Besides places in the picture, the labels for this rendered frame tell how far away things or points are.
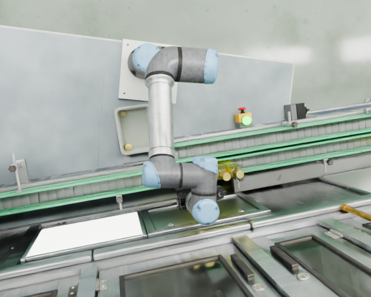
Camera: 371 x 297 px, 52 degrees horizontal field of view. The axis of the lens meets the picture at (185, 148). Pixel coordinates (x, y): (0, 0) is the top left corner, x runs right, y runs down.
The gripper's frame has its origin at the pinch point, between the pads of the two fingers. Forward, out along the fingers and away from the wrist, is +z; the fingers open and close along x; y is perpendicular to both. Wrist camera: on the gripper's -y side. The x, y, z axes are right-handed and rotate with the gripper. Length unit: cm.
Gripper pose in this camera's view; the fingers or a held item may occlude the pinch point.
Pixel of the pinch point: (189, 188)
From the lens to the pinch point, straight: 143.5
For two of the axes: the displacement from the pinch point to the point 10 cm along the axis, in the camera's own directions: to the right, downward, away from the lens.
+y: -9.7, 1.6, -1.7
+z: -1.9, -0.9, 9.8
